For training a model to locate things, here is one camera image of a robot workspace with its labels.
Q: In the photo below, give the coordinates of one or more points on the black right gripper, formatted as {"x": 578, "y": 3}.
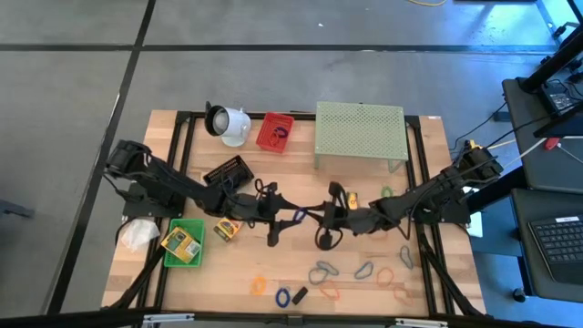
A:
{"x": 346, "y": 219}

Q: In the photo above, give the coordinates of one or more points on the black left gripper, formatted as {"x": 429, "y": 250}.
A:
{"x": 264, "y": 210}

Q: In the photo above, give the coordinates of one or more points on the yellow green crayon box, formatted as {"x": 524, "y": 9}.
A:
{"x": 180, "y": 243}
{"x": 228, "y": 229}
{"x": 352, "y": 200}

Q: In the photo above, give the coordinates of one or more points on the blue rubber band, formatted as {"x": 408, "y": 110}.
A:
{"x": 356, "y": 273}
{"x": 309, "y": 276}
{"x": 334, "y": 271}
{"x": 401, "y": 255}

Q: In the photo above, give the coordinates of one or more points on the orange rubber band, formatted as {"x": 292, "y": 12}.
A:
{"x": 395, "y": 296}
{"x": 378, "y": 277}
{"x": 337, "y": 294}

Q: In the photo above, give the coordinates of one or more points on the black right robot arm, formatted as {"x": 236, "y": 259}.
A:
{"x": 432, "y": 191}

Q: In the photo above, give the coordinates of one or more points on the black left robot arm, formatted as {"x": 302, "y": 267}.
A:
{"x": 182, "y": 182}

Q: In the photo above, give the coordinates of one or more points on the dark grey desk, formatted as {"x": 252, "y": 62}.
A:
{"x": 524, "y": 273}

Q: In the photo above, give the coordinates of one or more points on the black side desk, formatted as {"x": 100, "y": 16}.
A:
{"x": 537, "y": 173}

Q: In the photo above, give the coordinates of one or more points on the black plastic basket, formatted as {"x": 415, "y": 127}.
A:
{"x": 228, "y": 168}

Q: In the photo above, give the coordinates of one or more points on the green plastic basket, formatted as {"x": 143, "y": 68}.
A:
{"x": 191, "y": 224}

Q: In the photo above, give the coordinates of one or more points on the black wide rubber band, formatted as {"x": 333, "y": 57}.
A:
{"x": 299, "y": 295}

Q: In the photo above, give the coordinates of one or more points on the green perforated metal shelf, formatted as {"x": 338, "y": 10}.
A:
{"x": 360, "y": 132}

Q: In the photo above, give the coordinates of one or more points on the red plastic basket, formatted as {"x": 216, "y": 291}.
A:
{"x": 268, "y": 120}

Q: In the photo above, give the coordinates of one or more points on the white plastic bag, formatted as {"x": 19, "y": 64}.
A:
{"x": 136, "y": 234}

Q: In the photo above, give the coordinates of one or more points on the white paper sheet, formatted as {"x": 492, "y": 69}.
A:
{"x": 476, "y": 225}

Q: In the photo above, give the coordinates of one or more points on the yellow power plug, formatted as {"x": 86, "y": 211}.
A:
{"x": 470, "y": 144}

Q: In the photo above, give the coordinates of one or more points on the black caster wheel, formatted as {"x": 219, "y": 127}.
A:
{"x": 519, "y": 294}

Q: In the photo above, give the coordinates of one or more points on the black keyboard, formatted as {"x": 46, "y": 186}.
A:
{"x": 560, "y": 246}

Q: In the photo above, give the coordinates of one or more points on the small red tool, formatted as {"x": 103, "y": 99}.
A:
{"x": 551, "y": 144}

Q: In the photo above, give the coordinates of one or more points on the black power brick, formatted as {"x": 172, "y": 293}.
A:
{"x": 558, "y": 101}

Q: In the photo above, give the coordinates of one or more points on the grey floor object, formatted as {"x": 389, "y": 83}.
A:
{"x": 13, "y": 209}

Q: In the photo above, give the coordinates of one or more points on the black monitor stand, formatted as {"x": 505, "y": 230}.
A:
{"x": 553, "y": 61}

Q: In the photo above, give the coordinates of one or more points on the black aluminium table frame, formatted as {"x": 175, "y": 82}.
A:
{"x": 183, "y": 116}

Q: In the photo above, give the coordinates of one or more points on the silver aluminium post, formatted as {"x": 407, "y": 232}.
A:
{"x": 168, "y": 318}
{"x": 421, "y": 322}

